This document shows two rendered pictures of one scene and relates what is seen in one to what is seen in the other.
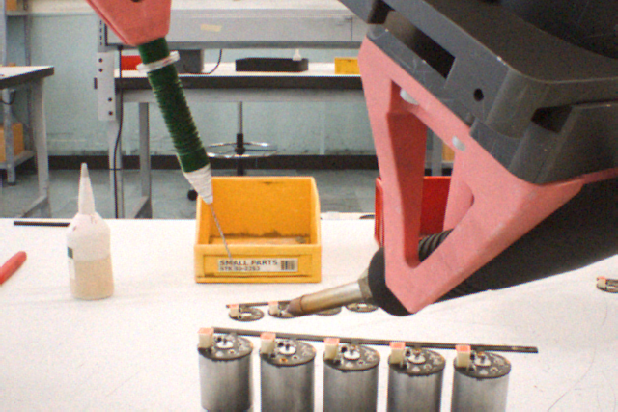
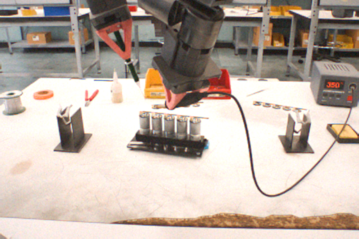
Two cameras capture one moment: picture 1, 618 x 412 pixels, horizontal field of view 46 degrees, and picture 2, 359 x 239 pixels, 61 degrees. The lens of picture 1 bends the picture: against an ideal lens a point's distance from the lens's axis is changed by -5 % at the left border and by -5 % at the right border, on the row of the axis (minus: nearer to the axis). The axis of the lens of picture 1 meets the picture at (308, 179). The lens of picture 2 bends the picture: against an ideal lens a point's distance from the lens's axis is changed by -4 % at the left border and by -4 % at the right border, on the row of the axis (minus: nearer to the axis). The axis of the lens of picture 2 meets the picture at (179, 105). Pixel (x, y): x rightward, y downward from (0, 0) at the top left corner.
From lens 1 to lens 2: 0.36 m
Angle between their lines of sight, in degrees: 12
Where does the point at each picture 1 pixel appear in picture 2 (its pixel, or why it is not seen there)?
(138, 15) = (124, 54)
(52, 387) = (108, 124)
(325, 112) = not seen: hidden behind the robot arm
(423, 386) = (182, 123)
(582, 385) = (231, 128)
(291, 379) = (156, 122)
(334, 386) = (165, 123)
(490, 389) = (195, 125)
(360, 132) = (222, 33)
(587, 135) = (183, 88)
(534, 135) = (174, 88)
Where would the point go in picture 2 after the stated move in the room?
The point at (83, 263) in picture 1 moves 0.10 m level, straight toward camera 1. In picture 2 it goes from (115, 93) to (116, 107)
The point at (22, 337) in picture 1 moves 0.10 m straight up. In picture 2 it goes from (99, 113) to (96, 77)
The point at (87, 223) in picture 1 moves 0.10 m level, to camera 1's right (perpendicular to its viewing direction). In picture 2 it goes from (115, 83) to (150, 84)
